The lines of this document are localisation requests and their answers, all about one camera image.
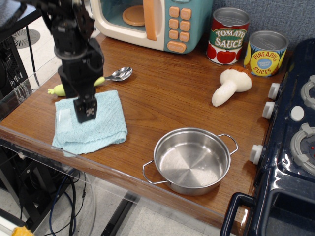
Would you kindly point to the white stove knob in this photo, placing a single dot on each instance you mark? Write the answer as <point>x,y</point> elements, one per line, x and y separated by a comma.
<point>268,110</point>
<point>273,91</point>
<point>255,154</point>

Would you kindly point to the white stove knob upper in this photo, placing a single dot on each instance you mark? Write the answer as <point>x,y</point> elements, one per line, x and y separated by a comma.
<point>273,91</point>

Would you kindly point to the pineapple slices can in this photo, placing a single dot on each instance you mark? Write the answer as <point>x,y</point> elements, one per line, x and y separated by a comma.
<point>265,53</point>

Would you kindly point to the plush mushroom toy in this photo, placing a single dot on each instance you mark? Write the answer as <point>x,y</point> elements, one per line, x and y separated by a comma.
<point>233,79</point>

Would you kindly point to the white stove knob middle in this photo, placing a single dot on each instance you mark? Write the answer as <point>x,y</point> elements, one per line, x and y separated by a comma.
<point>268,110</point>

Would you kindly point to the light blue cloth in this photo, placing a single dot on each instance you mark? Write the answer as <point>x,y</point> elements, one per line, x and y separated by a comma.
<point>108,128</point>

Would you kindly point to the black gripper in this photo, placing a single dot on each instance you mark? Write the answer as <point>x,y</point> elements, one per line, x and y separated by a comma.
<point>82,65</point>

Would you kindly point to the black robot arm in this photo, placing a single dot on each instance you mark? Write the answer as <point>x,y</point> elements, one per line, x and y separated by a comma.
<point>65,18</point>

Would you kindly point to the toy microwave oven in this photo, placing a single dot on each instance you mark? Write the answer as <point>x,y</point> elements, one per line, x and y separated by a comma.
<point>174,26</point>

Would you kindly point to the white stove knob lower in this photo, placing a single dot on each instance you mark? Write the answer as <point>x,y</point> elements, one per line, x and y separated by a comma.
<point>255,154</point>

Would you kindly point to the clear acrylic table guard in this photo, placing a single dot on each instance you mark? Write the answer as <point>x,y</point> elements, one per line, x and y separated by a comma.
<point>30,127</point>

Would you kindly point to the tomato sauce can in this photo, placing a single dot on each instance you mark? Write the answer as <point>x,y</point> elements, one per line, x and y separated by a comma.
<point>227,35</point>

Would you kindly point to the spoon with green carrot handle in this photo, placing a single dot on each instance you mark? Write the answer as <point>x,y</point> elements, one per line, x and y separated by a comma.
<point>119,75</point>

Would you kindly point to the dark blue toy stove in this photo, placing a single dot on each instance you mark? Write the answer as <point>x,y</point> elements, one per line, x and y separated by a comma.
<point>283,203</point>

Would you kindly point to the stainless steel pot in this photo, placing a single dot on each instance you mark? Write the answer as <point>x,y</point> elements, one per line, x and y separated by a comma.
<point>192,161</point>

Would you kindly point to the black desk at left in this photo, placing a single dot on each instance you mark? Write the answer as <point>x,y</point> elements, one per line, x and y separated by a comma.
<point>7,10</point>

